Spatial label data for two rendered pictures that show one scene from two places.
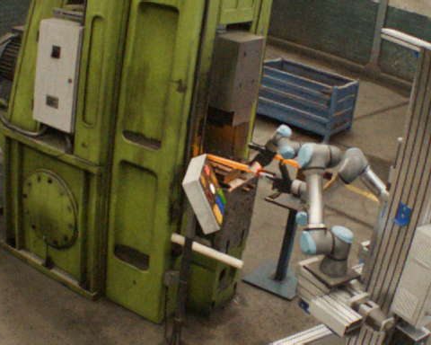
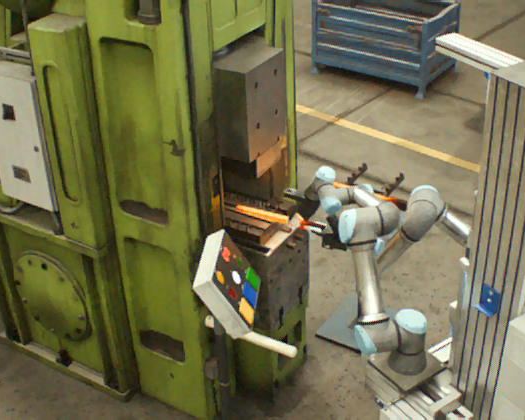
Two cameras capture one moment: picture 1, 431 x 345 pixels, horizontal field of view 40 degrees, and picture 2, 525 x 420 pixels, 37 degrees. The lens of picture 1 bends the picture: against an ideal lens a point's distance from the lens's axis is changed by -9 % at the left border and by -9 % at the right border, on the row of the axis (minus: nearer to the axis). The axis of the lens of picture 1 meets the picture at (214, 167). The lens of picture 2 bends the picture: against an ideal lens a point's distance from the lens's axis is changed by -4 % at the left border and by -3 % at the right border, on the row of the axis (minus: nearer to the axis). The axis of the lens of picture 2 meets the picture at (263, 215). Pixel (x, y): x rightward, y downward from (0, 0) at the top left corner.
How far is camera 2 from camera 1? 0.78 m
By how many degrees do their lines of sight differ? 11
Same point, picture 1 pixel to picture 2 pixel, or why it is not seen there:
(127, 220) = (150, 302)
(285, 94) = (361, 38)
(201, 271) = (254, 348)
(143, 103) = (137, 167)
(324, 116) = (415, 61)
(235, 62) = (244, 100)
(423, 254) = (522, 358)
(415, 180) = (500, 256)
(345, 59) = not seen: outside the picture
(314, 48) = not seen: outside the picture
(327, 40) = not seen: outside the picture
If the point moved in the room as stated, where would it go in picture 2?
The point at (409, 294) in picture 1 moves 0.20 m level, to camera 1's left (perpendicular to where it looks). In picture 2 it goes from (512, 404) to (456, 405)
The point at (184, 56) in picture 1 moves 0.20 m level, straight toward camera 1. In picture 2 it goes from (171, 110) to (167, 134)
